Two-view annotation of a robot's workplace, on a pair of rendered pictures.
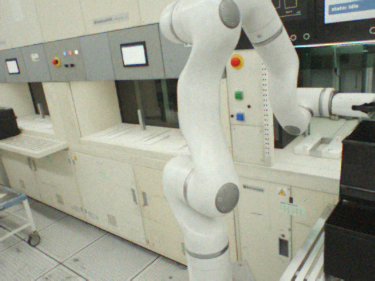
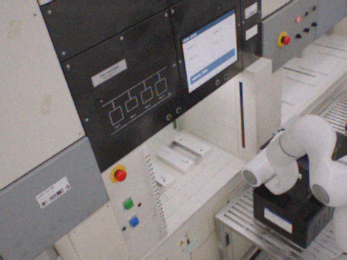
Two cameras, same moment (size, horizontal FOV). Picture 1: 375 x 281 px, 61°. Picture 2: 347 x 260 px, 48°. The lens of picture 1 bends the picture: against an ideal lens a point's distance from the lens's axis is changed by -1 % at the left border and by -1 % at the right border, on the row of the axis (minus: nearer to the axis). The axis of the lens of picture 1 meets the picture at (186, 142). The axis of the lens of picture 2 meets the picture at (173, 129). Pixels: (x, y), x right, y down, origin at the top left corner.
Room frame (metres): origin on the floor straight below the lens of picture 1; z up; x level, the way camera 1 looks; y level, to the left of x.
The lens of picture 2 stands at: (1.04, 0.66, 2.25)
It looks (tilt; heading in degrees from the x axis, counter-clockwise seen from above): 38 degrees down; 281
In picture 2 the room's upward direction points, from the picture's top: 10 degrees counter-clockwise
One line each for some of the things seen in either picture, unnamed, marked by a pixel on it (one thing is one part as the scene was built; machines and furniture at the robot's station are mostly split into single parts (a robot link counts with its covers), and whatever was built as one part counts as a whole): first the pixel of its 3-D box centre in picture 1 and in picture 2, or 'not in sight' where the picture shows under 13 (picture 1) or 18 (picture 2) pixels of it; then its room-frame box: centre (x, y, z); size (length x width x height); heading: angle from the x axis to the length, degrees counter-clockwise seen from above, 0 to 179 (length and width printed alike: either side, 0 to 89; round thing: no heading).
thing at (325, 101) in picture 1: (329, 102); not in sight; (0.91, -0.43, 1.25); 0.09 x 0.03 x 0.08; 139
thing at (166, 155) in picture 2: not in sight; (183, 152); (1.31, -0.87, 0.89); 0.22 x 0.21 x 0.04; 140
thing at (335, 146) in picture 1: (321, 145); (146, 182); (1.48, -0.66, 0.89); 0.22 x 0.21 x 0.04; 140
